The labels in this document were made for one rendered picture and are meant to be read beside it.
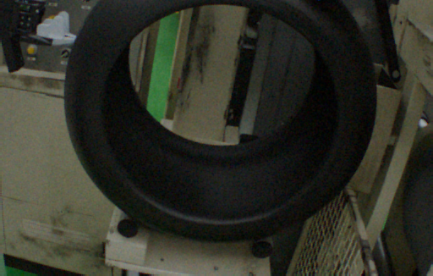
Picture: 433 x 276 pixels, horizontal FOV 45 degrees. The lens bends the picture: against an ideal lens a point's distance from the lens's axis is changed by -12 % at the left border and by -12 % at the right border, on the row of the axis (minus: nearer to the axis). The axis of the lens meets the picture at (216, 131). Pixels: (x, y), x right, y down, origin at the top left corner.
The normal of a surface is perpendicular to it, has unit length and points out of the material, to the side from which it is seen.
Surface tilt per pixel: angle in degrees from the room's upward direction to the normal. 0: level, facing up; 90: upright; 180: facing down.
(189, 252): 0
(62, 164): 90
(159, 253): 0
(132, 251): 90
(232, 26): 90
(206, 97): 90
